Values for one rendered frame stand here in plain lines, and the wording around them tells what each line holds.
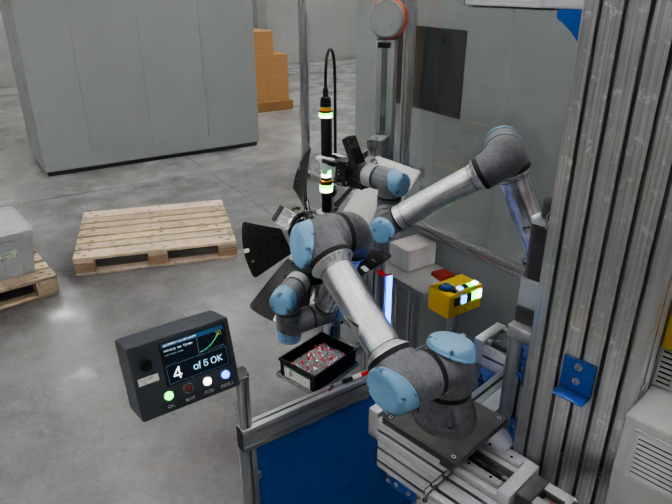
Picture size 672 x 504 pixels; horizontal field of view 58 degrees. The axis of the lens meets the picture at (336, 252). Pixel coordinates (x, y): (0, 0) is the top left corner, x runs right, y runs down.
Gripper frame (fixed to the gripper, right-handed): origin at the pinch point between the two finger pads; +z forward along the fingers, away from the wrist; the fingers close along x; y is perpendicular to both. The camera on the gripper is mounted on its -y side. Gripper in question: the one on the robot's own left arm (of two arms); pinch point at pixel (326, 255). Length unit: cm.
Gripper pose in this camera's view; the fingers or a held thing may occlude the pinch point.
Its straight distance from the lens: 205.0
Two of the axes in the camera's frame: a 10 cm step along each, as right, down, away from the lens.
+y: -9.5, -0.4, 3.2
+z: 3.1, -4.0, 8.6
